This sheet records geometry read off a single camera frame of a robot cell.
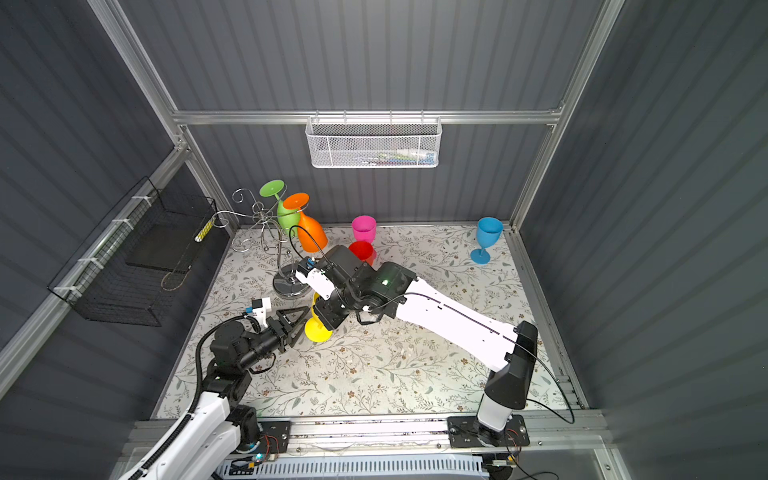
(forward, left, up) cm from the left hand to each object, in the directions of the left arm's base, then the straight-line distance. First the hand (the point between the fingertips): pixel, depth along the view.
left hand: (309, 316), depth 76 cm
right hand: (-5, -5, +9) cm, 11 cm away
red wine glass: (+29, -14, -8) cm, 33 cm away
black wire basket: (+10, +42, +11) cm, 45 cm away
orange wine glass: (+25, +1, +5) cm, 25 cm away
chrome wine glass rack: (+20, +11, +10) cm, 25 cm away
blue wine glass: (+28, -55, -1) cm, 62 cm away
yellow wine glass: (-2, -1, -5) cm, 5 cm away
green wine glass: (+29, +8, +8) cm, 31 cm away
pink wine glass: (+35, -14, -3) cm, 38 cm away
